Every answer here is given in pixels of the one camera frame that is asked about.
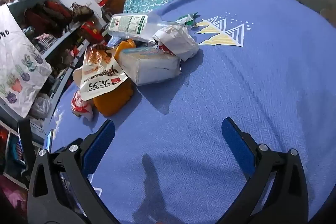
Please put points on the red white crumpled wrapper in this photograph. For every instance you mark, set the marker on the red white crumpled wrapper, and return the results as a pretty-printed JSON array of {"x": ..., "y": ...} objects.
[{"x": 78, "y": 106}]

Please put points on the red clothes pile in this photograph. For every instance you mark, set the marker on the red clothes pile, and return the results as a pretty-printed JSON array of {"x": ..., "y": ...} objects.
[{"x": 52, "y": 12}]

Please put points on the white tote bag cactus print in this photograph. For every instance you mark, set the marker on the white tote bag cactus print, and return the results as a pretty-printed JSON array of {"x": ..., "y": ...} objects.
[{"x": 18, "y": 61}]

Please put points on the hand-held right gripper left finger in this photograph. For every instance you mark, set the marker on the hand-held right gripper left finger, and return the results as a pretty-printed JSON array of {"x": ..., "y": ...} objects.
[{"x": 99, "y": 145}]

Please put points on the grey metal shelf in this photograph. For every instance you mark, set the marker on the grey metal shelf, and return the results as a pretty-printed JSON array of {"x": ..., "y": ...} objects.
[{"x": 56, "y": 44}]

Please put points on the white plastic bag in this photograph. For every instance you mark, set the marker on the white plastic bag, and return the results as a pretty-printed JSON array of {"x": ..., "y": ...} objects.
[{"x": 40, "y": 107}]

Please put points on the white orange snack bag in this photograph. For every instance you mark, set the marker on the white orange snack bag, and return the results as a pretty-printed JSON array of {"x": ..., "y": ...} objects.
[{"x": 99, "y": 77}]

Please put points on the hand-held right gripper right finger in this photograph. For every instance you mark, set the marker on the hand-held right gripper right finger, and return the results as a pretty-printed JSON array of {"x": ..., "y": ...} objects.
[{"x": 236, "y": 142}]

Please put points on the crumpled white paper wrapper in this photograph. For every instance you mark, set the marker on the crumpled white paper wrapper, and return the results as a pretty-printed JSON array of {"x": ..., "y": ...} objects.
[{"x": 178, "y": 40}]

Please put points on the green white small wrapper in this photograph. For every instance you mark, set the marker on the green white small wrapper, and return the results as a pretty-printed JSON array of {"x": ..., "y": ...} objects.
[{"x": 187, "y": 18}]

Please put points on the blue blanket with triangle print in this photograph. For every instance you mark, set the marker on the blue blanket with triangle print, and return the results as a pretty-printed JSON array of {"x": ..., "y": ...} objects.
[{"x": 210, "y": 95}]

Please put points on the clear plastic bottle green label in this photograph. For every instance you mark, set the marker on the clear plastic bottle green label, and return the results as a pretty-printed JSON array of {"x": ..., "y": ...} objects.
[{"x": 128, "y": 24}]

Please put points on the brown handbag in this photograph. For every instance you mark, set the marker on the brown handbag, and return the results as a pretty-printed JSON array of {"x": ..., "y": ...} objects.
[{"x": 82, "y": 12}]

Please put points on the red box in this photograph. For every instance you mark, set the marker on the red box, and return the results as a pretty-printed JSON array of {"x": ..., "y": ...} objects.
[{"x": 92, "y": 31}]

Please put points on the orange pouch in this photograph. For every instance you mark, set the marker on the orange pouch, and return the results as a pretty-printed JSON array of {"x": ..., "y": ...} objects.
[{"x": 113, "y": 103}]

